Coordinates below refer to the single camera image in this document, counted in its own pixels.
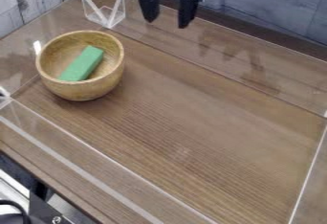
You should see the black cable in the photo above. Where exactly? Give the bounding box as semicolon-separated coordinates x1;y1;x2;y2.
0;199;31;224

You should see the green rectangular block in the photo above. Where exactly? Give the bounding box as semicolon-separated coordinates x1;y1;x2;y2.
59;46;105;81

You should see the wooden bowl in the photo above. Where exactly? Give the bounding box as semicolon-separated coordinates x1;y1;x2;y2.
37;31;126;101

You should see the black metal bracket with screw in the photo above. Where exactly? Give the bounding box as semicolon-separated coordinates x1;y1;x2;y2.
29;191;74;224

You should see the clear acrylic corner bracket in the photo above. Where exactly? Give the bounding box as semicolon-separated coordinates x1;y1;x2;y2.
82;0;127;29

